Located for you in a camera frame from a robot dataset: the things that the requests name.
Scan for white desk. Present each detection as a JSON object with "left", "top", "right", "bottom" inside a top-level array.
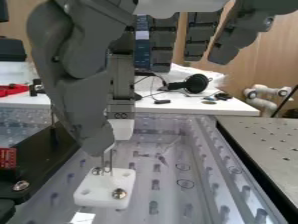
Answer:
[{"left": 0, "top": 60, "right": 260, "bottom": 117}]

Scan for red circuit board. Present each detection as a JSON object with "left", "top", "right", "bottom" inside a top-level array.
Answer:
[{"left": 0, "top": 147, "right": 18, "bottom": 171}]

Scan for clear box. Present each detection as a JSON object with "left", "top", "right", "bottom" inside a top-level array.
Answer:
[{"left": 0, "top": 106, "right": 290, "bottom": 224}]

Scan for red tray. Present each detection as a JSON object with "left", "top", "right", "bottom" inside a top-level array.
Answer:
[{"left": 0, "top": 83, "right": 30, "bottom": 99}]

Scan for black plate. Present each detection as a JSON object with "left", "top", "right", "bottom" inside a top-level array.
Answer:
[{"left": 0, "top": 121, "right": 82, "bottom": 204}]

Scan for small white block with screws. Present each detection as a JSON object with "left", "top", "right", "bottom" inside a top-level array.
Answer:
[{"left": 72, "top": 166, "right": 137, "bottom": 210}]

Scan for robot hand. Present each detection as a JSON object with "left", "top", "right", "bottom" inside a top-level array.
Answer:
[{"left": 25, "top": 0, "right": 298, "bottom": 158}]

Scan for black headphones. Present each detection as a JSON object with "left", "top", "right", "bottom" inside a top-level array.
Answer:
[{"left": 166, "top": 73, "right": 213, "bottom": 95}]

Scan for small white jointed device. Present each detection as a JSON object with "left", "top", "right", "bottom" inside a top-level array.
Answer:
[{"left": 242, "top": 83, "right": 295, "bottom": 118}]

